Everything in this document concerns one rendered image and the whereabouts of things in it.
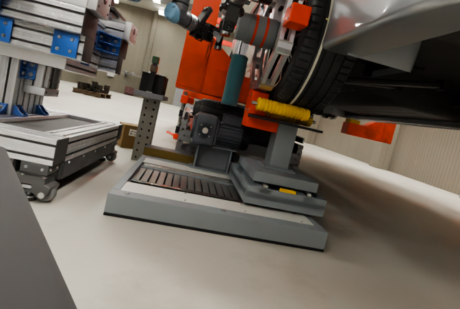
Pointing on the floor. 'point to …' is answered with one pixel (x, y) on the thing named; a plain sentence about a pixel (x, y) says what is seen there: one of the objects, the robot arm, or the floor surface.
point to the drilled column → (145, 126)
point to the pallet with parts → (92, 90)
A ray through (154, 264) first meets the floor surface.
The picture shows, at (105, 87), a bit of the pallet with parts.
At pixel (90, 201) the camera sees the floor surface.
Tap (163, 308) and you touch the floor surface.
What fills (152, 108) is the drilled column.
